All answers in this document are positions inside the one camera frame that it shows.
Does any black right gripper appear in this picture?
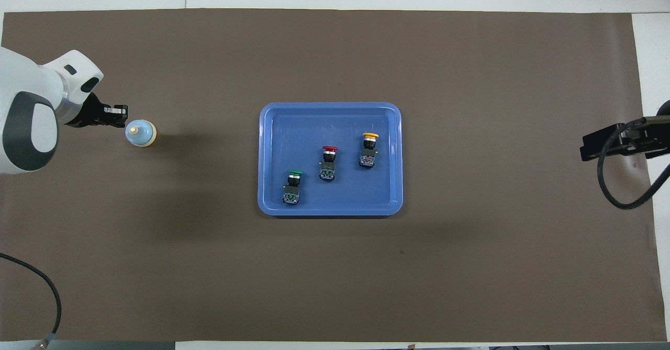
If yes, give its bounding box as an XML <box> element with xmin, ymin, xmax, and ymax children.
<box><xmin>579</xmin><ymin>115</ymin><xmax>670</xmax><ymax>163</ymax></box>

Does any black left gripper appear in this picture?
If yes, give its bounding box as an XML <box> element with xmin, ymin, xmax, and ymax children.
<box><xmin>65</xmin><ymin>92</ymin><xmax>129</xmax><ymax>129</ymax></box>

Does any light blue desk bell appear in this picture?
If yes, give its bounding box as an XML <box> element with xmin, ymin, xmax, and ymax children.
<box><xmin>125</xmin><ymin>118</ymin><xmax>158</xmax><ymax>148</ymax></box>

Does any green push button switch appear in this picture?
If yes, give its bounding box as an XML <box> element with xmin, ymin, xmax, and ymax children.
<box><xmin>282</xmin><ymin>170</ymin><xmax>305</xmax><ymax>206</ymax></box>

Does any red push button switch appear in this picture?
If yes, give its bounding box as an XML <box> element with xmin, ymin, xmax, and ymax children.
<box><xmin>319</xmin><ymin>145</ymin><xmax>339</xmax><ymax>182</ymax></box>

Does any yellow push button switch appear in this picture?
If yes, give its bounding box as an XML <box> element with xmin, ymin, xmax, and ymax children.
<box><xmin>359</xmin><ymin>132</ymin><xmax>379</xmax><ymax>170</ymax></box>

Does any blue plastic tray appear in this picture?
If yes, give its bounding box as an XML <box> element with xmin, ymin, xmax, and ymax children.
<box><xmin>257</xmin><ymin>102</ymin><xmax>404</xmax><ymax>217</ymax></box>

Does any brown table mat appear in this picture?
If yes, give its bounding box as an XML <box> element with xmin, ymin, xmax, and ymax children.
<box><xmin>0</xmin><ymin>8</ymin><xmax>661</xmax><ymax>343</ymax></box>

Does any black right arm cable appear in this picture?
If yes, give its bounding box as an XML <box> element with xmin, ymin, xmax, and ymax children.
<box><xmin>597</xmin><ymin>119</ymin><xmax>670</xmax><ymax>211</ymax></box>

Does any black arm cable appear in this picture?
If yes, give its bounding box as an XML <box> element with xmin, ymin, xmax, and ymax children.
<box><xmin>0</xmin><ymin>253</ymin><xmax>63</xmax><ymax>341</ymax></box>
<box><xmin>597</xmin><ymin>119</ymin><xmax>670</xmax><ymax>211</ymax></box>

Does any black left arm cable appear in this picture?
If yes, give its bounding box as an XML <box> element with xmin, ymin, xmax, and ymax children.
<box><xmin>0</xmin><ymin>253</ymin><xmax>63</xmax><ymax>341</ymax></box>

